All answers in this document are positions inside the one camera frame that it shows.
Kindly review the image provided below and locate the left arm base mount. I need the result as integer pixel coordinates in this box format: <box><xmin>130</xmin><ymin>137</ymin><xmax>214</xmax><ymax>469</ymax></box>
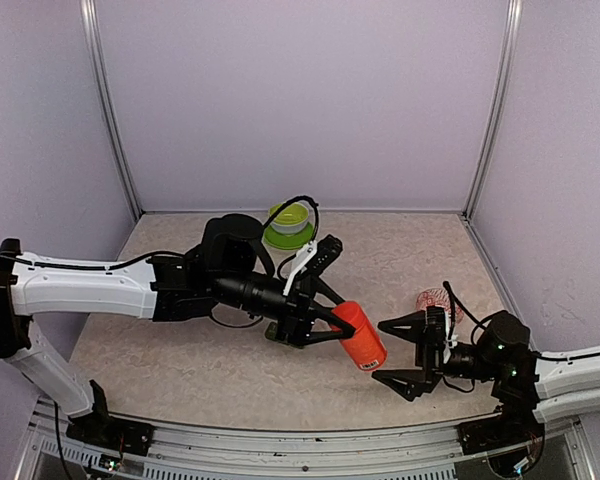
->
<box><xmin>66</xmin><ymin>413</ymin><xmax>155</xmax><ymax>456</ymax></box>

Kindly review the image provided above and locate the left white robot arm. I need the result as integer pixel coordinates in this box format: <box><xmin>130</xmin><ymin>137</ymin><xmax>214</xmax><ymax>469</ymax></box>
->
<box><xmin>0</xmin><ymin>213</ymin><xmax>355</xmax><ymax>445</ymax></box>

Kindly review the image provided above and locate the red pill bottle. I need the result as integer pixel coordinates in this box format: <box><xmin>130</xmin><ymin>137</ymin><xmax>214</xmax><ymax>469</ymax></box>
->
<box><xmin>332</xmin><ymin>301</ymin><xmax>387</xmax><ymax>372</ymax></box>

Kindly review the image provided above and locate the red patterned oval tin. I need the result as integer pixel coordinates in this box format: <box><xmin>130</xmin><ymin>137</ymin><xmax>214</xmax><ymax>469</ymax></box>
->
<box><xmin>415</xmin><ymin>287</ymin><xmax>451</xmax><ymax>314</ymax></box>

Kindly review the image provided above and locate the aluminium frame post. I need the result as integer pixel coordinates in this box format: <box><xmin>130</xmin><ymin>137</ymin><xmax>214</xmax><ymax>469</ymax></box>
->
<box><xmin>463</xmin><ymin>0</ymin><xmax>524</xmax><ymax>223</ymax></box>
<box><xmin>80</xmin><ymin>0</ymin><xmax>144</xmax><ymax>222</ymax></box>

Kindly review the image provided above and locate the right aluminium frame post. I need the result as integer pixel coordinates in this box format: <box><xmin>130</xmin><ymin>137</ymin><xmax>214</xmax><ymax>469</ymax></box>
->
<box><xmin>463</xmin><ymin>0</ymin><xmax>524</xmax><ymax>223</ymax></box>

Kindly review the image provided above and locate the left aluminium frame post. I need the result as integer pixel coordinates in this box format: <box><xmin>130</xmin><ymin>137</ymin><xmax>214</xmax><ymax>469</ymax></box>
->
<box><xmin>80</xmin><ymin>0</ymin><xmax>144</xmax><ymax>222</ymax></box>

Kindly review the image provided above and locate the front aluminium rail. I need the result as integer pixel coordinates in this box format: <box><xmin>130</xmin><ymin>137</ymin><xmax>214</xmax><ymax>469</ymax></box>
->
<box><xmin>27</xmin><ymin>394</ymin><xmax>594</xmax><ymax>480</ymax></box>

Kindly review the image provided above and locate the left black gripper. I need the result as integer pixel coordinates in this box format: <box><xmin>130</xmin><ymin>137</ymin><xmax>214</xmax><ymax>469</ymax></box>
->
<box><xmin>212</xmin><ymin>271</ymin><xmax>356</xmax><ymax>348</ymax></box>

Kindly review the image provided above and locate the green saucer plate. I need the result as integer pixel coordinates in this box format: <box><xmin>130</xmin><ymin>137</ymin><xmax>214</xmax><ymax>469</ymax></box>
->
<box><xmin>264</xmin><ymin>223</ymin><xmax>314</xmax><ymax>251</ymax></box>

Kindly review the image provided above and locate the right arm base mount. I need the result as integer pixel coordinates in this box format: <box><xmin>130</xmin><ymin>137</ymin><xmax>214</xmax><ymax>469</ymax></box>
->
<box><xmin>457</xmin><ymin>415</ymin><xmax>545</xmax><ymax>455</ymax></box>

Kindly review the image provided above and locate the green and white bowl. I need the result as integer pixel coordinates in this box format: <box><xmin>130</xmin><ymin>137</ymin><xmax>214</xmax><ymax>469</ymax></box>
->
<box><xmin>270</xmin><ymin>202</ymin><xmax>309</xmax><ymax>235</ymax></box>

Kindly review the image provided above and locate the green weekly pill organizer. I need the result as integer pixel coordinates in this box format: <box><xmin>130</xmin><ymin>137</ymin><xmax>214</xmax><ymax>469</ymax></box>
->
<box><xmin>265</xmin><ymin>322</ymin><xmax>290</xmax><ymax>345</ymax></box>

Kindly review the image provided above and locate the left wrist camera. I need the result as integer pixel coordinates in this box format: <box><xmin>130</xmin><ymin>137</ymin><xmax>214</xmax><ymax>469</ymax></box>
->
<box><xmin>283</xmin><ymin>235</ymin><xmax>343</xmax><ymax>296</ymax></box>

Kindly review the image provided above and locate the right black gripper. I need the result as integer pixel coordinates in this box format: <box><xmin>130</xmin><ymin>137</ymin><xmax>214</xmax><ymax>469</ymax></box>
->
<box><xmin>373</xmin><ymin>310</ymin><xmax>502</xmax><ymax>402</ymax></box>

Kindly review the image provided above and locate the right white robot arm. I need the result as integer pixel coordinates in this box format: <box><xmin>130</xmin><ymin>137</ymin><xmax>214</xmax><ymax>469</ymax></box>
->
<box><xmin>372</xmin><ymin>282</ymin><xmax>600</xmax><ymax>444</ymax></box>

